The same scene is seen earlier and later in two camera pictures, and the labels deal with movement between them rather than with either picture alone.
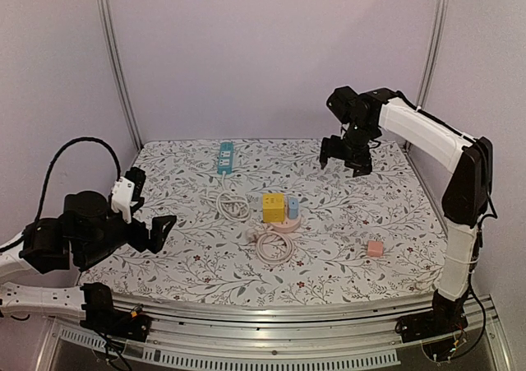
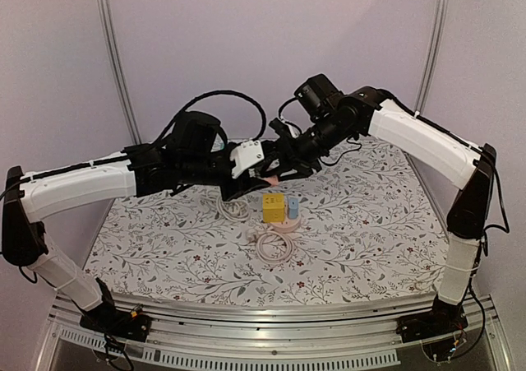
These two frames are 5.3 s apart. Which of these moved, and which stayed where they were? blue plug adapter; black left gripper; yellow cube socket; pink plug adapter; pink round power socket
Moved: pink plug adapter; black left gripper
Stayed: pink round power socket; yellow cube socket; blue plug adapter
